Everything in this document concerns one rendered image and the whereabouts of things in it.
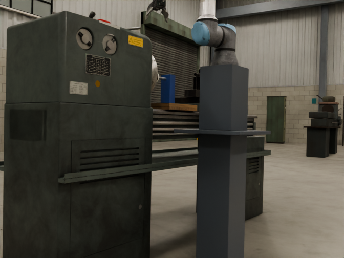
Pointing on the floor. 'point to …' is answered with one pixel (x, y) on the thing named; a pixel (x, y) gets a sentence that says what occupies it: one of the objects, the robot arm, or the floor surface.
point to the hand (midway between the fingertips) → (156, 22)
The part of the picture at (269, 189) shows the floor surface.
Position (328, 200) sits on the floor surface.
